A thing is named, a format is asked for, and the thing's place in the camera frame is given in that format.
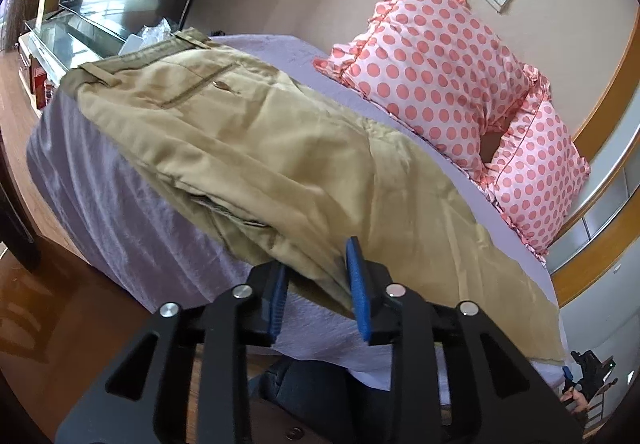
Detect khaki tan pants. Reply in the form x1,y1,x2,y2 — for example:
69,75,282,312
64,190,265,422
61,30,565,362

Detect person's right hand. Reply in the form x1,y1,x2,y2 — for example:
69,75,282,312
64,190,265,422
560,388,589,417

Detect lavender bed sheet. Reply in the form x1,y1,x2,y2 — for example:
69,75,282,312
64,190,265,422
26,35,558,390

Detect right pink polka-dot pillow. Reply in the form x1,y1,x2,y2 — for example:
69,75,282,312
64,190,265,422
483,64,590,260

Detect pink polka-dot pillow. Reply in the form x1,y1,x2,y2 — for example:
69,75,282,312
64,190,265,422
314,0,536,181
483,64,590,260

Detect left pink polka-dot pillow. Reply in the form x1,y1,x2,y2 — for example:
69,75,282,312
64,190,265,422
314,0,536,181

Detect glass-top tv stand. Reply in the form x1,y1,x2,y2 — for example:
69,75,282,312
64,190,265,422
16,10,125,117

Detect wooden headboard frame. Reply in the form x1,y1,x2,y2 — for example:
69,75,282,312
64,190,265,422
551,23,639,306

